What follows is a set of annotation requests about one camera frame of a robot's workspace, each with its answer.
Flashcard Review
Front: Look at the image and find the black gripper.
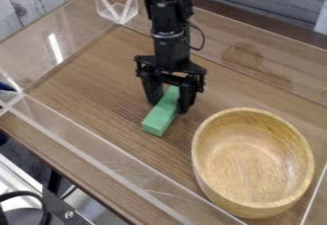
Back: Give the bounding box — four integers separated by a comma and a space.
133, 32, 208, 115

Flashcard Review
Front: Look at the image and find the green rectangular block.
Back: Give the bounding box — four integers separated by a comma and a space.
141, 86, 179, 137

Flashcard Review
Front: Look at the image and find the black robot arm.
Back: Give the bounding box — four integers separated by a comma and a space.
133, 0, 205, 113

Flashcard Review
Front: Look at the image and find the light wooden bowl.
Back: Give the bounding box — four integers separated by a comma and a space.
192, 107, 313, 219

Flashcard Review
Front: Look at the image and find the blue object at left edge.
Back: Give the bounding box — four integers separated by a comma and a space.
0, 81, 16, 92

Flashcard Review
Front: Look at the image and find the black table leg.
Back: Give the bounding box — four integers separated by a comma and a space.
47, 170, 63, 195

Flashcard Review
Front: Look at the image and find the clear acrylic corner bracket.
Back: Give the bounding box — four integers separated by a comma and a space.
95, 0, 139, 25

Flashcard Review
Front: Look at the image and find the clear acrylic back wall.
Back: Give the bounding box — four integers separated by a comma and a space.
120, 0, 327, 107

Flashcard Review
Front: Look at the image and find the clear acrylic wall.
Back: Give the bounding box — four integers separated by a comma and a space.
0, 0, 112, 91
120, 0, 327, 107
0, 93, 247, 225

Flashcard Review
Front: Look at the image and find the clear acrylic front wall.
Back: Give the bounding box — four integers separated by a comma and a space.
0, 93, 247, 225

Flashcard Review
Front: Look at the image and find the clear acrylic left wall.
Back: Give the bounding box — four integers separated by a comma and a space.
0, 0, 112, 91

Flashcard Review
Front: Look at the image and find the grey metal bracket with screw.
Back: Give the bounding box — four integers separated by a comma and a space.
43, 190, 95, 225

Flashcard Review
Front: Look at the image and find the black cable lower left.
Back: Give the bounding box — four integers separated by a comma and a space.
0, 190, 52, 225

